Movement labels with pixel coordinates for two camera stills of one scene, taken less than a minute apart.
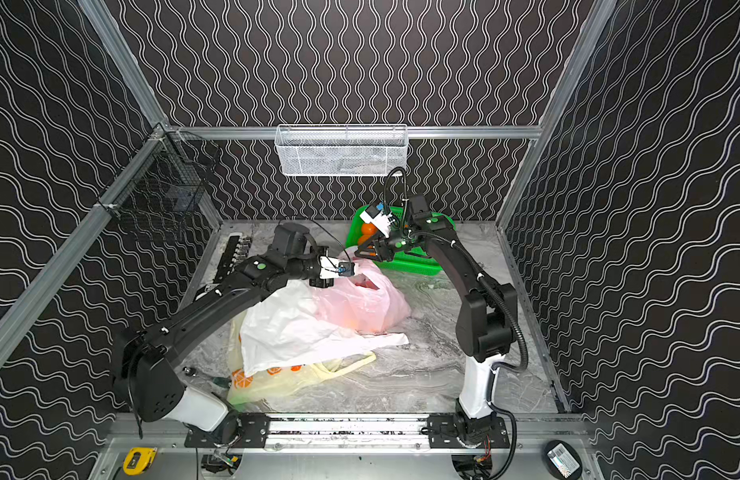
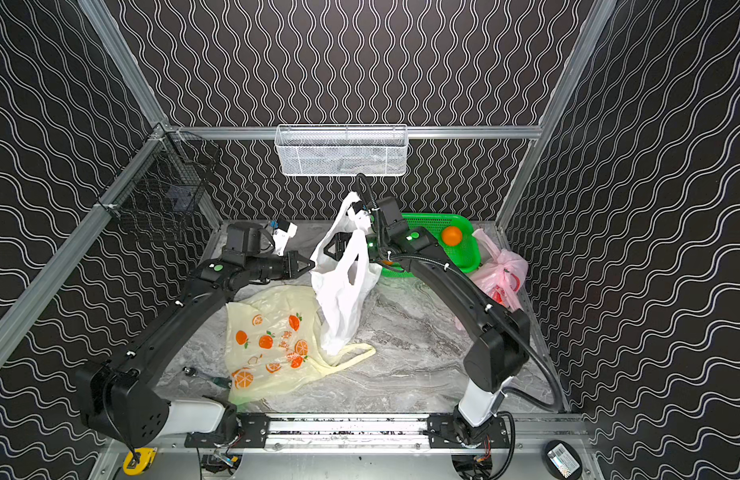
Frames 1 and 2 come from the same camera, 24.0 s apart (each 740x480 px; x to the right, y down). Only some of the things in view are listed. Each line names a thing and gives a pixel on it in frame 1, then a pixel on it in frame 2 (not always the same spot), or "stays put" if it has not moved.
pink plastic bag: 366,302 -> 502,276
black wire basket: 164,182 stays put
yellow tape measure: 137,460 stays put
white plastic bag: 297,324 -> 343,275
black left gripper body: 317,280 -> 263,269
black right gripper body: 397,243 -> 373,246
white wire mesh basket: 341,149 stays put
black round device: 562,459 stays put
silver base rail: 354,433 stays put
